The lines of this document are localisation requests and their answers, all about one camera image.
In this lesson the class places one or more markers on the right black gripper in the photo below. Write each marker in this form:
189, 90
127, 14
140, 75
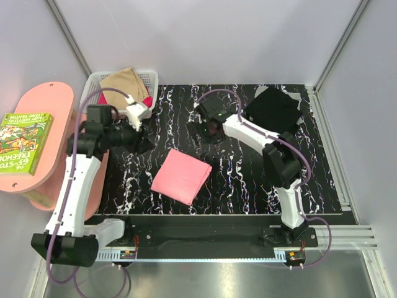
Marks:
195, 128

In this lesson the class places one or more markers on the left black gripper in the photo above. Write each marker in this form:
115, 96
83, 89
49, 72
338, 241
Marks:
141, 143

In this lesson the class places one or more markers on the light pink t shirt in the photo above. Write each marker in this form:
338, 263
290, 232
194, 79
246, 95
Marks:
180, 177

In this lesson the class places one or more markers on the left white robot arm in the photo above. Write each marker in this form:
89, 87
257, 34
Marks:
66, 240

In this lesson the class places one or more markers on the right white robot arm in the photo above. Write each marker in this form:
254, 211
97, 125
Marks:
283, 163

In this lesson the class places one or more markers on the magenta t shirt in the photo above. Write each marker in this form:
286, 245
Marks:
149, 101

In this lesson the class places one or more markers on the white plastic basket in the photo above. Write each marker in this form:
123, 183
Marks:
148, 77

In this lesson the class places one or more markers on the black marbled table mat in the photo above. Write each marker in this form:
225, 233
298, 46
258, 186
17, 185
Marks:
236, 184

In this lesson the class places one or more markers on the beige t shirt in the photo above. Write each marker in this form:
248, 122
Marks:
126, 80

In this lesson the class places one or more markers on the folded black t shirt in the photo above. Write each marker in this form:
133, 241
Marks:
275, 111

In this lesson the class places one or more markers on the pink tiered shelf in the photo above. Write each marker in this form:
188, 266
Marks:
44, 187

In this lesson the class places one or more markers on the green book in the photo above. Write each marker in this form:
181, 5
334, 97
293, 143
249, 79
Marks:
23, 137

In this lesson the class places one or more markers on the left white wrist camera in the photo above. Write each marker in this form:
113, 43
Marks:
136, 112

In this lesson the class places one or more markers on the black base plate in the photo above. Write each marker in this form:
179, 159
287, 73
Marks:
209, 237

